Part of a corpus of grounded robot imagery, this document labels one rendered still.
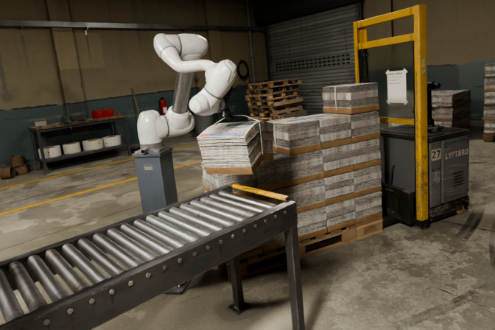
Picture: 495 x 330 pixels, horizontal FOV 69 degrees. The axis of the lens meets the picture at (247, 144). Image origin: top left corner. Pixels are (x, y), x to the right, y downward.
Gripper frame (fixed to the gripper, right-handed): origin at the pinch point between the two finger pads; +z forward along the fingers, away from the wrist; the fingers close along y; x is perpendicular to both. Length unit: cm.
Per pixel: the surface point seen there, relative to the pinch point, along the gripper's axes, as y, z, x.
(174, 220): 54, -49, -10
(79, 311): 62, -111, 2
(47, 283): 59, -108, -18
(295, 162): 46, 73, 9
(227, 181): 54, 30, -25
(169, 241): 55, -68, 2
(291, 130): 22, 69, 7
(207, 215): 53, -40, 3
